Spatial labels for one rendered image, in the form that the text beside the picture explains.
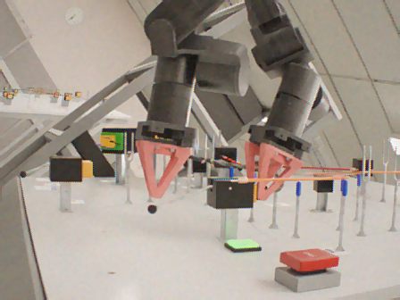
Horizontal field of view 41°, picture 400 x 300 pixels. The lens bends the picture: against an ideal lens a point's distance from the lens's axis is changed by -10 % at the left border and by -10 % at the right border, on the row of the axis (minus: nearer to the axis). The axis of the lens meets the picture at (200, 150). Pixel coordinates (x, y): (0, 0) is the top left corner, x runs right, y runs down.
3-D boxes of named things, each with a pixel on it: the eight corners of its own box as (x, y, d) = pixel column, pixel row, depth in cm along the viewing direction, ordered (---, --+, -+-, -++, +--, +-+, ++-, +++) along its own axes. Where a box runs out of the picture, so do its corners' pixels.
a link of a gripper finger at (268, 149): (265, 203, 89) (288, 145, 90) (286, 210, 83) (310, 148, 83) (228, 187, 87) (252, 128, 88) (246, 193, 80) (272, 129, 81)
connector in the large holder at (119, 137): (123, 149, 144) (123, 132, 144) (118, 150, 141) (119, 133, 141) (103, 148, 146) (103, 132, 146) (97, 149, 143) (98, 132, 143)
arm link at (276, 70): (247, 45, 89) (295, 22, 87) (269, 70, 100) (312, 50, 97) (276, 111, 85) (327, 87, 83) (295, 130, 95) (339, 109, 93)
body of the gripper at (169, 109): (178, 141, 86) (187, 91, 87) (196, 143, 77) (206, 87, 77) (135, 134, 85) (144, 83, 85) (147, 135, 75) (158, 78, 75)
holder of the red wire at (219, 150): (227, 187, 150) (228, 145, 149) (235, 194, 137) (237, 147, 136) (207, 187, 149) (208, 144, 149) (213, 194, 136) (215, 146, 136)
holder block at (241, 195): (206, 204, 85) (207, 177, 85) (243, 204, 87) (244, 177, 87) (215, 209, 81) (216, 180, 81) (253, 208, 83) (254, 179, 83)
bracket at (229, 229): (215, 237, 86) (217, 204, 86) (231, 237, 87) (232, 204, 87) (225, 244, 82) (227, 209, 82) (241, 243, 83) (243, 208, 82)
